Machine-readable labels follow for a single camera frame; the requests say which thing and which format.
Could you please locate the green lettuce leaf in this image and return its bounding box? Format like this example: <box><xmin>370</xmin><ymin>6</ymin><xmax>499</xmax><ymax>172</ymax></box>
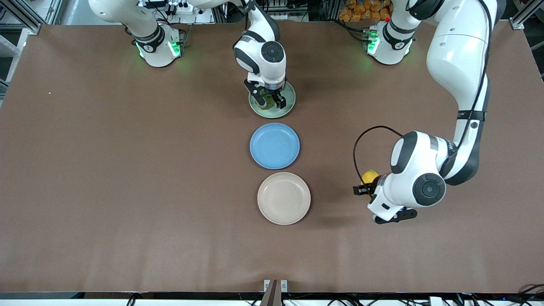
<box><xmin>255</xmin><ymin>89</ymin><xmax>278</xmax><ymax>111</ymax></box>

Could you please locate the yellow lemon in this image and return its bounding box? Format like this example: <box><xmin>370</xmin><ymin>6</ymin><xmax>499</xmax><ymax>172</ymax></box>
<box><xmin>361</xmin><ymin>169</ymin><xmax>380</xmax><ymax>198</ymax></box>

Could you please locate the pale green plate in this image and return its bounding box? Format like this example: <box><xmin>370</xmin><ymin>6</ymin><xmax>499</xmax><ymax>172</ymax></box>
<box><xmin>249</xmin><ymin>81</ymin><xmax>296</xmax><ymax>119</ymax></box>

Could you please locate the blue plate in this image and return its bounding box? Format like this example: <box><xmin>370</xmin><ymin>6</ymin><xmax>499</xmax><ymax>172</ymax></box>
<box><xmin>249</xmin><ymin>122</ymin><xmax>300</xmax><ymax>170</ymax></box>

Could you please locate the beige plate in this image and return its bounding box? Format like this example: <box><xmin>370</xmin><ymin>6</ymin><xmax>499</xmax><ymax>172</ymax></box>
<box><xmin>257</xmin><ymin>172</ymin><xmax>311</xmax><ymax>225</ymax></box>

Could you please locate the black equipment rack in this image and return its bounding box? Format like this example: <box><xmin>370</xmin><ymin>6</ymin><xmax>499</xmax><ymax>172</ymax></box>
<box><xmin>210</xmin><ymin>0</ymin><xmax>340</xmax><ymax>23</ymax></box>

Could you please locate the white power strip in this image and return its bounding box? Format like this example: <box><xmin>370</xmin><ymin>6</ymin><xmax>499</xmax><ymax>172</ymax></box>
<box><xmin>166</xmin><ymin>0</ymin><xmax>195</xmax><ymax>14</ymax></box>

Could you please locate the bag of orange snacks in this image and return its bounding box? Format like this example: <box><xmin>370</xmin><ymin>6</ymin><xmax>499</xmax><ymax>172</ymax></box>
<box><xmin>339</xmin><ymin>0</ymin><xmax>394</xmax><ymax>23</ymax></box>

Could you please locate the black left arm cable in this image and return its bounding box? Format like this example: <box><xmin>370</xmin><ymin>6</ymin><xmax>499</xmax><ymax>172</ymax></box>
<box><xmin>353</xmin><ymin>0</ymin><xmax>493</xmax><ymax>187</ymax></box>

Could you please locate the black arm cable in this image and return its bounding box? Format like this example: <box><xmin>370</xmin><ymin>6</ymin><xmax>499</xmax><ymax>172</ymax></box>
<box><xmin>353</xmin><ymin>0</ymin><xmax>493</xmax><ymax>187</ymax></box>
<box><xmin>232</xmin><ymin>0</ymin><xmax>258</xmax><ymax>51</ymax></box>

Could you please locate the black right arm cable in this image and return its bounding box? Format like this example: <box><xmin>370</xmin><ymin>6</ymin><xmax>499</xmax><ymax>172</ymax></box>
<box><xmin>232</xmin><ymin>0</ymin><xmax>258</xmax><ymax>51</ymax></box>

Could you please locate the black base cable bundle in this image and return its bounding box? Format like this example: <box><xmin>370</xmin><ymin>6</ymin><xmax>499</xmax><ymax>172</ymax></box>
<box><xmin>338</xmin><ymin>19</ymin><xmax>370</xmax><ymax>43</ymax></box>

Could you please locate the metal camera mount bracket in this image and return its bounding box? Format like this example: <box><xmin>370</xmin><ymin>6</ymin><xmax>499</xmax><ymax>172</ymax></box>
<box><xmin>260</xmin><ymin>279</ymin><xmax>289</xmax><ymax>306</ymax></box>

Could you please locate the aluminium frame corner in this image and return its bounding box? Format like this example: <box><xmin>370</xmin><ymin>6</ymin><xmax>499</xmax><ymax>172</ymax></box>
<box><xmin>510</xmin><ymin>0</ymin><xmax>544</xmax><ymax>81</ymax></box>
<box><xmin>0</xmin><ymin>0</ymin><xmax>64</xmax><ymax>98</ymax></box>

